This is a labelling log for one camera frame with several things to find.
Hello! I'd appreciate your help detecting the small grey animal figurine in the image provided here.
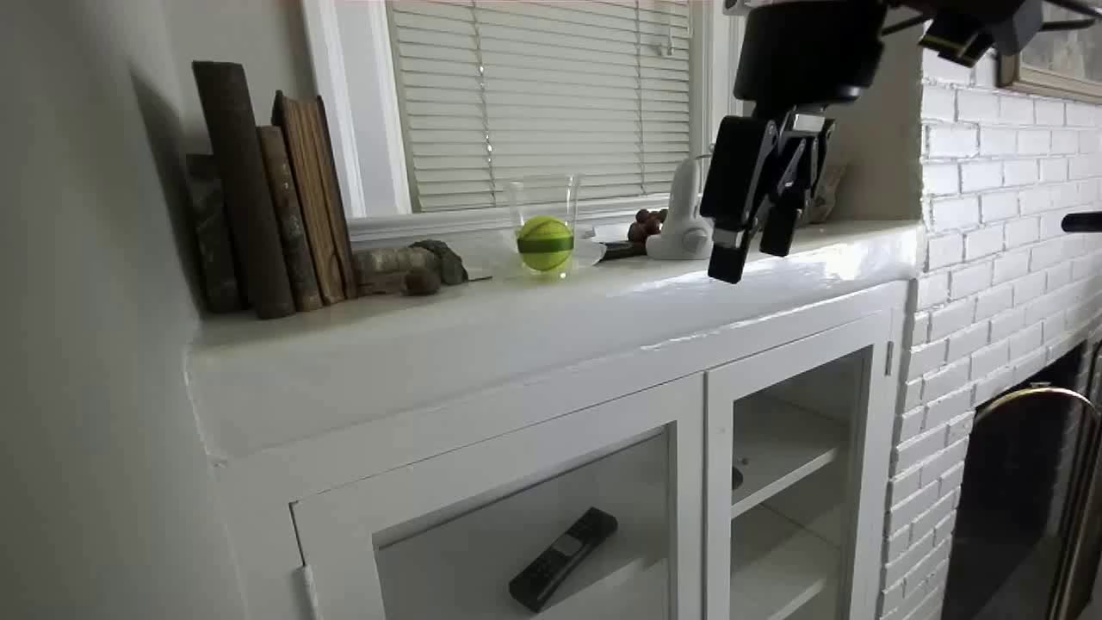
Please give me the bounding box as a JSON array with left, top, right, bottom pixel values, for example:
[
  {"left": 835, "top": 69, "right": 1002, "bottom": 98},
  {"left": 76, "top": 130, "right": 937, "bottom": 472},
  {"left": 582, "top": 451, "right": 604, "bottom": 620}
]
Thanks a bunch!
[{"left": 350, "top": 246, "right": 449, "bottom": 301}]

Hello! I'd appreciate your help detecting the short brown worn book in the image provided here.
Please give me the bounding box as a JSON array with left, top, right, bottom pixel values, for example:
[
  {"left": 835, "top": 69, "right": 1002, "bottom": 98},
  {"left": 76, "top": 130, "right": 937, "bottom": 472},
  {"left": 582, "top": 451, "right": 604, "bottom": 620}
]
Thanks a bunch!
[{"left": 251, "top": 119, "right": 326, "bottom": 312}]

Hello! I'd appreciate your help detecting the clear drinking glass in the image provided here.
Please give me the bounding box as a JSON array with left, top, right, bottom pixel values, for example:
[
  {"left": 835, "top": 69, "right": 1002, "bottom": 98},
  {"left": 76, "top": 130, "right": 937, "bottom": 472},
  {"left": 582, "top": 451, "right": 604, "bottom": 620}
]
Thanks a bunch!
[{"left": 508, "top": 169, "right": 587, "bottom": 278}]

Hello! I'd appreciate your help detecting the green ball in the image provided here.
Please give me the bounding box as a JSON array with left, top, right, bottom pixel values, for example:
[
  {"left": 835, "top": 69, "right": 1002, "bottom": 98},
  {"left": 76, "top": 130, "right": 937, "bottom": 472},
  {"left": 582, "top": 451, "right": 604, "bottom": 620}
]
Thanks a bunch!
[{"left": 515, "top": 215, "right": 578, "bottom": 274}]

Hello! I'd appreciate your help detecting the framed wall picture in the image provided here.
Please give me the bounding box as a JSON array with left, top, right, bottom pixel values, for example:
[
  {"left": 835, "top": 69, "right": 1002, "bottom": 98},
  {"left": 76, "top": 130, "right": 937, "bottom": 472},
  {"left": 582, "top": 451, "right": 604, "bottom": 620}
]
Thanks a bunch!
[{"left": 992, "top": 10, "right": 1102, "bottom": 106}]

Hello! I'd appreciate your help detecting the wide glass cabinet door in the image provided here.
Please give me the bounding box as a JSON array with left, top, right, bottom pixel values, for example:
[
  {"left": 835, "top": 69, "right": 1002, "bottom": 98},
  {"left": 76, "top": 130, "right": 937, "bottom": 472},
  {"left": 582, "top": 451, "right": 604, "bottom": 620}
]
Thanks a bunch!
[{"left": 288, "top": 373, "right": 707, "bottom": 620}]

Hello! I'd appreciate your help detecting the tan hardcover book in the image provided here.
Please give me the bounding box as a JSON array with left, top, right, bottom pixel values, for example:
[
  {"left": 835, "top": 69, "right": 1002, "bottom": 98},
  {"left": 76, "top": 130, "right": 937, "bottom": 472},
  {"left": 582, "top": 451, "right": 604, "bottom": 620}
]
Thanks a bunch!
[{"left": 270, "top": 88, "right": 349, "bottom": 311}]

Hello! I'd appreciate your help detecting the dark grey rounded object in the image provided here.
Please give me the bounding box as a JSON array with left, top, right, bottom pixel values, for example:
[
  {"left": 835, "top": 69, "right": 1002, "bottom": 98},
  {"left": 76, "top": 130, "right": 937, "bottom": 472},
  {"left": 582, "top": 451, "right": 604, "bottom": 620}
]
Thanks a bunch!
[{"left": 408, "top": 238, "right": 472, "bottom": 288}]

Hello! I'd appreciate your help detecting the wooden ball cluster toy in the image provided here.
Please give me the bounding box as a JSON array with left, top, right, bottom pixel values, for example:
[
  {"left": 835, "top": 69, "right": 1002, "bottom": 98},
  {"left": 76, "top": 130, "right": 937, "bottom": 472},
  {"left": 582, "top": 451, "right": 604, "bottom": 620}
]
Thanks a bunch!
[{"left": 622, "top": 208, "right": 673, "bottom": 253}]

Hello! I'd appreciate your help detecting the thin brown book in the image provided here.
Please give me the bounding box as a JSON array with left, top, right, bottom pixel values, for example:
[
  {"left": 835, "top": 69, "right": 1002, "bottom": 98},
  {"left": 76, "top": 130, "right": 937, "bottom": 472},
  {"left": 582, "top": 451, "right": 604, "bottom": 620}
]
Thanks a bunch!
[{"left": 309, "top": 93, "right": 362, "bottom": 304}]

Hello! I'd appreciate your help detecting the white built-in cabinet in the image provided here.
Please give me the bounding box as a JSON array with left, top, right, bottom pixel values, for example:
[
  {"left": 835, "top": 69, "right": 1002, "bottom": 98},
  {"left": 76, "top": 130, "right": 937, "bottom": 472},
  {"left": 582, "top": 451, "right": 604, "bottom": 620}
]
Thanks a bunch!
[{"left": 183, "top": 219, "right": 931, "bottom": 620}]

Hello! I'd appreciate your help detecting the small dark grey book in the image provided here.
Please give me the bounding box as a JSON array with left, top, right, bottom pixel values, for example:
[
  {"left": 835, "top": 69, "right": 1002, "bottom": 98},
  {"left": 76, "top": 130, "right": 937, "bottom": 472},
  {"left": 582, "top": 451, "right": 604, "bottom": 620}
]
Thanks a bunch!
[{"left": 183, "top": 153, "right": 245, "bottom": 317}]

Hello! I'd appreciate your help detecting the narrow glass cabinet door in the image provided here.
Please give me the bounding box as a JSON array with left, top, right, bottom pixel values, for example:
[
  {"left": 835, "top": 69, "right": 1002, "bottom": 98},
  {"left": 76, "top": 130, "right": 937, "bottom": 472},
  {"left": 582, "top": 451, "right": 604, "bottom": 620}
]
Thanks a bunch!
[{"left": 702, "top": 308, "right": 906, "bottom": 620}]

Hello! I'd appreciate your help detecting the white cabinet shelf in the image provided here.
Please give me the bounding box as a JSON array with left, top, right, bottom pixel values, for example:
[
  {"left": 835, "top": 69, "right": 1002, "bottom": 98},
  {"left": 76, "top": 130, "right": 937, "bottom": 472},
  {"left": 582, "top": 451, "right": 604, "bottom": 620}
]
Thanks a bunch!
[{"left": 732, "top": 393, "right": 853, "bottom": 524}]

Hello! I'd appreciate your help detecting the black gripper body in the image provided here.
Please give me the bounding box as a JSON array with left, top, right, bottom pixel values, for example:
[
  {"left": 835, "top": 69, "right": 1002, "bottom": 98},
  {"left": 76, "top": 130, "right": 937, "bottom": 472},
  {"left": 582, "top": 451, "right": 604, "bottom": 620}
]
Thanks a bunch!
[{"left": 701, "top": 106, "right": 836, "bottom": 235}]

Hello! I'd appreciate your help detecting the black brass fireplace screen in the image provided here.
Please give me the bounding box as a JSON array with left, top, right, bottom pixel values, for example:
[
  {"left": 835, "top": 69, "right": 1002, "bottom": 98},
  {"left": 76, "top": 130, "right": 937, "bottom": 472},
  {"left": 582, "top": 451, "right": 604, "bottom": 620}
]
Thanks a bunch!
[{"left": 940, "top": 381, "right": 1102, "bottom": 620}]

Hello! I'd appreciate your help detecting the white window frame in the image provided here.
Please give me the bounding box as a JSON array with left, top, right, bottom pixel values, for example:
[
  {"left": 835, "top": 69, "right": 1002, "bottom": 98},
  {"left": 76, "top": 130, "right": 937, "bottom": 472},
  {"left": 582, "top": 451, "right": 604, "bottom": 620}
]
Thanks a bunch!
[{"left": 295, "top": 0, "right": 751, "bottom": 253}]

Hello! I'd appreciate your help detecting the black remote control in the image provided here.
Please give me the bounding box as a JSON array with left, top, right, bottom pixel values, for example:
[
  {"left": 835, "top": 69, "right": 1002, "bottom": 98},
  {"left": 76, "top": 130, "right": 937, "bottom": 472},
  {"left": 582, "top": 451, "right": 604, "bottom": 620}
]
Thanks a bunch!
[{"left": 508, "top": 504, "right": 622, "bottom": 615}]

